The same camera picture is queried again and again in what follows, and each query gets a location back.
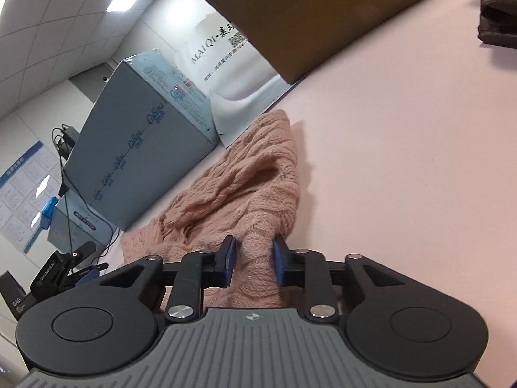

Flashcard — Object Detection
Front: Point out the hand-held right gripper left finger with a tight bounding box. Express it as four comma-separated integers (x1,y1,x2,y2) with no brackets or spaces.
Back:
99,235,237,325

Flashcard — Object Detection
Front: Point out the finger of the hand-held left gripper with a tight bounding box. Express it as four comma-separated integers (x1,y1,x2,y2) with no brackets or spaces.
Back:
75,262,111,288

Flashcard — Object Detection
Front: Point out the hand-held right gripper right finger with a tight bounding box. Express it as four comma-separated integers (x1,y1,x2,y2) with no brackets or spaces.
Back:
272,234,409,325

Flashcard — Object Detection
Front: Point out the pink knitted sweater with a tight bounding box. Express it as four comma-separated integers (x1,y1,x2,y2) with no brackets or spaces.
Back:
120,109,303,321

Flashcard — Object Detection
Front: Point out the small light blue box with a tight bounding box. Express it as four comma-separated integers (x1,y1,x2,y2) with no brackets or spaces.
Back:
47,193,117,260

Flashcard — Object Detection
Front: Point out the blue cloth item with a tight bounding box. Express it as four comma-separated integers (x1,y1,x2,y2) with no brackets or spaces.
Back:
39,195,59,231

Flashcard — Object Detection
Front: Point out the black power adapter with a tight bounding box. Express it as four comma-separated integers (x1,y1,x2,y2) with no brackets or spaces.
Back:
57,126,82,158

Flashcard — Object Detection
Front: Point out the large light blue carton box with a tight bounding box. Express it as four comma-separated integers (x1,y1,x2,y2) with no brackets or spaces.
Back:
63,50,221,231

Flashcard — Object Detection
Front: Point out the white printed paper sheet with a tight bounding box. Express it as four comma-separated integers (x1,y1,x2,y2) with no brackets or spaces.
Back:
209,75,300,149

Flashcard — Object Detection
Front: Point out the white printed bag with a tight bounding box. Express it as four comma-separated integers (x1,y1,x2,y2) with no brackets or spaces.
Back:
175,12,280,102

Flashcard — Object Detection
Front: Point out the brown cardboard box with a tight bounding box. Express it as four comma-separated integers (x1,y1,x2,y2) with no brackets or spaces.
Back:
188,0,440,85

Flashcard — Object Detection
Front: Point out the dark folded garment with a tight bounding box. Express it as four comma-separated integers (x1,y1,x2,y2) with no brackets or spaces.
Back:
476,0,517,50

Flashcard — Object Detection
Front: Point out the blue white wall poster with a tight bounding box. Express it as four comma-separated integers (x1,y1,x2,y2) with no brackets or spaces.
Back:
0,141,62,256

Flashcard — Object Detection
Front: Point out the black cable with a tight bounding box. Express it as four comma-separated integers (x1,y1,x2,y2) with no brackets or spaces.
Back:
52,125,122,260

